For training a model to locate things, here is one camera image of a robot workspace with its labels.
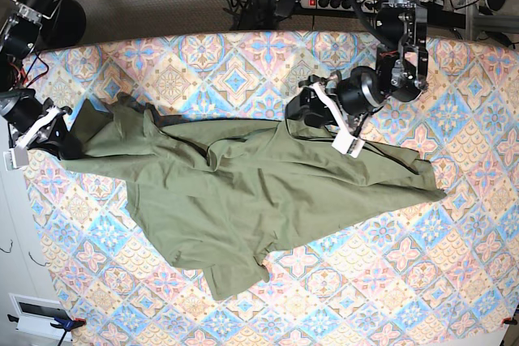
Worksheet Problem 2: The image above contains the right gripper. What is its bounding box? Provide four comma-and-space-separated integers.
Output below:
2, 96, 83, 170

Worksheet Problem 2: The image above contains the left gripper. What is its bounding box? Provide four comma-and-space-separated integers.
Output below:
285, 72, 365, 158

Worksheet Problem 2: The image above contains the green t-shirt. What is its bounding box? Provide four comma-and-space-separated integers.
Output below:
61, 101, 444, 301

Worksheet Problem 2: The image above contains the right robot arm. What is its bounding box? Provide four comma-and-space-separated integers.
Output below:
1, 0, 86, 170

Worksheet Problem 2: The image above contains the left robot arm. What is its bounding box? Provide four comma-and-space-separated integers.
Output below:
285, 0, 428, 157

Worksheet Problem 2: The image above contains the white power strip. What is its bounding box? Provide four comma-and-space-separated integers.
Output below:
299, 0, 376, 14

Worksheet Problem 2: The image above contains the black round stool base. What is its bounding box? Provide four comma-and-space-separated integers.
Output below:
47, 0, 86, 49

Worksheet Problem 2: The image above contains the blue clamp bottom left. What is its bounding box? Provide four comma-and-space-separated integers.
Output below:
7, 314, 86, 341

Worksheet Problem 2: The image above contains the patterned tablecloth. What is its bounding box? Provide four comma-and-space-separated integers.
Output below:
22, 32, 518, 345

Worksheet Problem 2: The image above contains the orange clamp bottom right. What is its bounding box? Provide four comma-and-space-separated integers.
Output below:
501, 317, 518, 326

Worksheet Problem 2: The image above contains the white wall socket box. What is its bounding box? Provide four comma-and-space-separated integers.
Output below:
8, 293, 69, 340

